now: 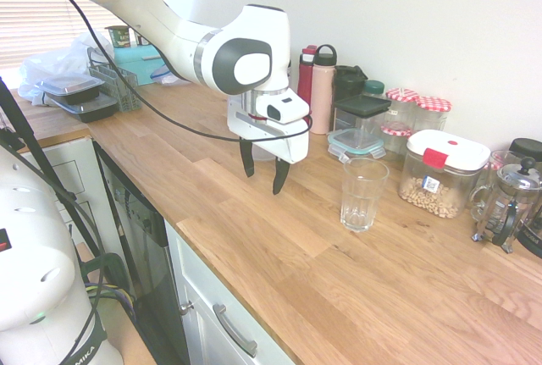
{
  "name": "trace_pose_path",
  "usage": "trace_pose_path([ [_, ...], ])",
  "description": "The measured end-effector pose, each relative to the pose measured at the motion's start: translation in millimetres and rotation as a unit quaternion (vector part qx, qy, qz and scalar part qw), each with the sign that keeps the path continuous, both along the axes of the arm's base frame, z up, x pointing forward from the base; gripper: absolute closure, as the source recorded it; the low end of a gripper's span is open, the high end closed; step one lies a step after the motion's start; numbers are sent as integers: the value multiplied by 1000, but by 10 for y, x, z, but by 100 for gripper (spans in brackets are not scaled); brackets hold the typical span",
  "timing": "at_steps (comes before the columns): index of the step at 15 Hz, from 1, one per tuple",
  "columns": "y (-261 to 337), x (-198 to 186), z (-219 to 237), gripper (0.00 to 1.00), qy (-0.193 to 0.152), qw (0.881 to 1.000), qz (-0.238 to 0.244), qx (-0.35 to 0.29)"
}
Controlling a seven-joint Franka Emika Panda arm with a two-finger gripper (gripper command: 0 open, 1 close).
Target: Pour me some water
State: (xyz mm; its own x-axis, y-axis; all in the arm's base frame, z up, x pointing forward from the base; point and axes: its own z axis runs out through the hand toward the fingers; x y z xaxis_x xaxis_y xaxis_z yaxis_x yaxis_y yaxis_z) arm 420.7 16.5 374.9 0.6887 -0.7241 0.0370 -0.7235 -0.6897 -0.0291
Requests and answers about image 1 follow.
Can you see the grey cutlery basket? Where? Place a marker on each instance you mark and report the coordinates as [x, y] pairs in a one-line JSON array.
[[127, 94]]

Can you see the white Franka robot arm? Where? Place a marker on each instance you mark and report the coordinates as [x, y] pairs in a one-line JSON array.
[[148, 5]]

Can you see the jar with red checkered lid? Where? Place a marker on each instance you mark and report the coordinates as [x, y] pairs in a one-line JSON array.
[[433, 111], [402, 100], [396, 138]]

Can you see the red water bottle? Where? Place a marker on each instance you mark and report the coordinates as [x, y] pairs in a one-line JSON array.
[[305, 79]]

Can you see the black shaker bottle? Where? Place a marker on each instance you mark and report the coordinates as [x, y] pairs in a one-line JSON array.
[[349, 81]]

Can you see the glass container with teal lid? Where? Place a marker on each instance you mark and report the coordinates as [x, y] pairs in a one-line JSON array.
[[355, 141]]

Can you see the clear bag with blue rim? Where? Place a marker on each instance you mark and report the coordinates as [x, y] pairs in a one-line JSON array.
[[163, 78]]

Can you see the white cabinet drawer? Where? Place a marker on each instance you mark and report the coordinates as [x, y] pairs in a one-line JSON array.
[[203, 297]]

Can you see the jar with green lid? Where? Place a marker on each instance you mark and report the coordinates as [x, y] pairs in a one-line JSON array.
[[374, 87]]

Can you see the green can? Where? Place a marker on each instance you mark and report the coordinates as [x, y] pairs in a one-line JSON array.
[[117, 37]]

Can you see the white plastic bag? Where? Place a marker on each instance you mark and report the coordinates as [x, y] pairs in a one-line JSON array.
[[51, 62]]

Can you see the window blinds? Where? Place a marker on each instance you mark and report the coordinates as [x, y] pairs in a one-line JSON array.
[[34, 18]]

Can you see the black dishwasher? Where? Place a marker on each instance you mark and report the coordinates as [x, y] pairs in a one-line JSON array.
[[144, 246]]

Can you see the clear drinking glass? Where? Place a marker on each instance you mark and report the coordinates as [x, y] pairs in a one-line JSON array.
[[363, 195]]

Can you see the glass French press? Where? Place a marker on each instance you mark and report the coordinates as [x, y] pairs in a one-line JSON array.
[[510, 200]]

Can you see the cereal container with white lid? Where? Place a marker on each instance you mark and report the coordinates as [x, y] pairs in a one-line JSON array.
[[440, 170]]

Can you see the black takeout container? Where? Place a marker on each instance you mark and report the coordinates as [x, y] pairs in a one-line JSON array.
[[72, 86], [91, 110]]

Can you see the white side cabinet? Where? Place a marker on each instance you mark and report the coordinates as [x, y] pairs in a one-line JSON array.
[[72, 178]]

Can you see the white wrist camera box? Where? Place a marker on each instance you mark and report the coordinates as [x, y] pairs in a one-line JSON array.
[[284, 107]]

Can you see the square canister with black lid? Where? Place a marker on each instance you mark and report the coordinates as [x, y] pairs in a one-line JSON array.
[[362, 106]]

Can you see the teal box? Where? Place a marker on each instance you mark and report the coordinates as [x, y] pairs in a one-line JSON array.
[[131, 64]]

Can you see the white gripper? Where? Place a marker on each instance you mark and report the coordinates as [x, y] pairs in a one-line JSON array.
[[275, 138]]

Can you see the pink bottle with black cap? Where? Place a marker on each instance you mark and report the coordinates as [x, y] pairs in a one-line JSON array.
[[322, 94]]

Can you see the metal cabinet knob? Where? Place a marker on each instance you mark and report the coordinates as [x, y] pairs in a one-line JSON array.
[[186, 307]]

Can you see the clear glass mug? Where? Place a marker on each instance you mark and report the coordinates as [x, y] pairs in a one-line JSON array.
[[499, 161]]

